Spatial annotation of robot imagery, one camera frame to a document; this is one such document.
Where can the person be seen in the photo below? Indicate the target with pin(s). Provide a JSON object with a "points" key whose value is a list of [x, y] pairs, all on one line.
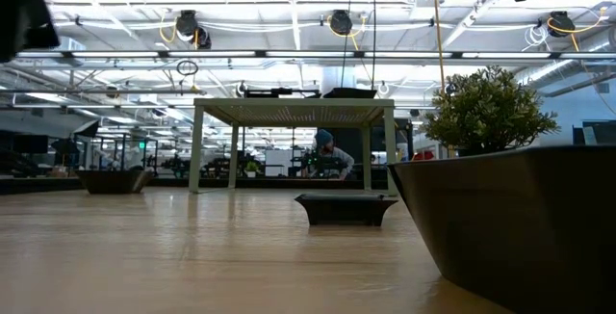
{"points": [[337, 157]]}

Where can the red storage bins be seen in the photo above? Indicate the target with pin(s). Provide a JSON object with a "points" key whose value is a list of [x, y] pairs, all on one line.
{"points": [[423, 155]]}

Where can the green potted plant black pot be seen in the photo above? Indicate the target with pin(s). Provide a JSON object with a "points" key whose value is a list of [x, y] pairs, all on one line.
{"points": [[486, 112]]}

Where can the black studio softbox light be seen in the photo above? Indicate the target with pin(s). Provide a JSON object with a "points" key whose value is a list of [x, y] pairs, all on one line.
{"points": [[87, 128]]}

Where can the black monitor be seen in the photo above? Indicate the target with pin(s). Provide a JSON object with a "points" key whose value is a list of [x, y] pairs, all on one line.
{"points": [[30, 143]]}

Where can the long ceiling light strip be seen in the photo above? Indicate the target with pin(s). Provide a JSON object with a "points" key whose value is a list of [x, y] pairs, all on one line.
{"points": [[308, 54]]}

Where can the black deep square bowl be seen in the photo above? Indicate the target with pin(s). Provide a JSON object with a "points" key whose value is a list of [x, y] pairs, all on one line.
{"points": [[114, 181]]}

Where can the small background potted plant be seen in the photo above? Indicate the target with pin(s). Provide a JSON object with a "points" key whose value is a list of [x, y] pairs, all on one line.
{"points": [[251, 167]]}

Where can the pale green perforated mini table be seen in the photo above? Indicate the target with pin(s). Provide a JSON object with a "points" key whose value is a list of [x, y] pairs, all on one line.
{"points": [[289, 103]]}

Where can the black wavy square bowl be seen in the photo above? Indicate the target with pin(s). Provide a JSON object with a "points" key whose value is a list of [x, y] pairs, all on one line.
{"points": [[505, 217], [349, 93]]}

